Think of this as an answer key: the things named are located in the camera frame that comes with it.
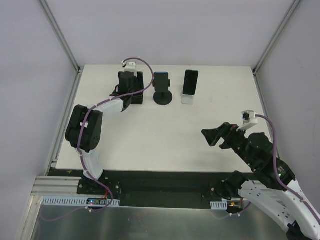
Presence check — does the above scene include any blue-edged black phone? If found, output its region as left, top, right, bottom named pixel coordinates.
left=153, top=72, right=170, bottom=92

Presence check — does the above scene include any black clamp phone stand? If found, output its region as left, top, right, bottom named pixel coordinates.
left=153, top=79, right=173, bottom=106

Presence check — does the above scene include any silver folding phone stand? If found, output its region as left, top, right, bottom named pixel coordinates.
left=181, top=94, right=195, bottom=105

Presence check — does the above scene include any teal-edged black phone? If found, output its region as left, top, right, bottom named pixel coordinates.
left=182, top=69, right=199, bottom=96

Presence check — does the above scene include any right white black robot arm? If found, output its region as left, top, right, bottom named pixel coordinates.
left=201, top=122, right=320, bottom=240

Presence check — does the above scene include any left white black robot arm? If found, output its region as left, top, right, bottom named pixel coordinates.
left=65, top=71, right=144, bottom=195

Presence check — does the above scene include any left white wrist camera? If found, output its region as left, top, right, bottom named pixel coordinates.
left=122, top=61, right=138, bottom=77

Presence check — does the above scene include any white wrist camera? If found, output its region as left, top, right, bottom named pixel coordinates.
left=236, top=110, right=258, bottom=132
left=122, top=61, right=138, bottom=77

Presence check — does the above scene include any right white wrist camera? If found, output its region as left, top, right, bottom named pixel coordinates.
left=236, top=110, right=258, bottom=132

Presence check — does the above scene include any left aluminium frame post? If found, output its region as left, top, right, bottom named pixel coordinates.
left=37, top=0, right=81, bottom=73

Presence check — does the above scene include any aluminium frame post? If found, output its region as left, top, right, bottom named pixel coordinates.
left=252, top=0, right=304, bottom=76
left=37, top=0, right=81, bottom=73

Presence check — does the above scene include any right white cable duct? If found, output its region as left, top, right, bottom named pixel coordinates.
left=210, top=198, right=245, bottom=210

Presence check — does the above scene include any white cable duct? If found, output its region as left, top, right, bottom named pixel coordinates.
left=210, top=198, right=245, bottom=210
left=42, top=196, right=120, bottom=208

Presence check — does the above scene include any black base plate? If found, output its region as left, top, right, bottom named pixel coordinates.
left=76, top=170, right=251, bottom=208

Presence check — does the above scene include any right aluminium frame post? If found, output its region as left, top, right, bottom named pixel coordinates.
left=252, top=0, right=304, bottom=76

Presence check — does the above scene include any left white cable duct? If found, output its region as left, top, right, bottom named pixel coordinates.
left=42, top=196, right=120, bottom=208

